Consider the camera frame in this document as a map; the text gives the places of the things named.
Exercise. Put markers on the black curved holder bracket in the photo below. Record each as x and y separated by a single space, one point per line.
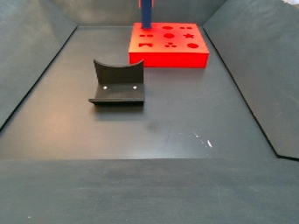
120 83

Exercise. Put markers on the red shape-sorter block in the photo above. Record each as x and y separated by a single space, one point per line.
168 45

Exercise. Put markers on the blue rectangular peg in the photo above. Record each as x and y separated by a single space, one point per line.
147 17

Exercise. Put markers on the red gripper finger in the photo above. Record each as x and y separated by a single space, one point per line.
152 3

